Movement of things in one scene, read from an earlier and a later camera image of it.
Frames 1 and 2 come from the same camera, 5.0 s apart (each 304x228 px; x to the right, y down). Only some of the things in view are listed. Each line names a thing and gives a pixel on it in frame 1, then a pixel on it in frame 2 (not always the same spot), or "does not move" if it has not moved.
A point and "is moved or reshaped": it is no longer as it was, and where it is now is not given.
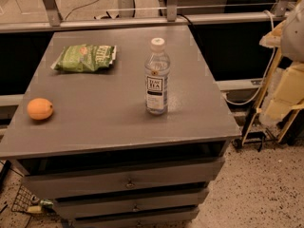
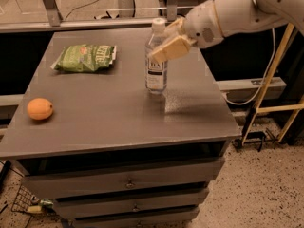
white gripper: x=294 y=37 → x=201 y=25
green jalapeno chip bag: x=85 y=58 does not move
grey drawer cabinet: x=85 y=141 does not move
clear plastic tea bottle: x=157 y=78 is moved or reshaped
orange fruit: x=40 y=108 does not move
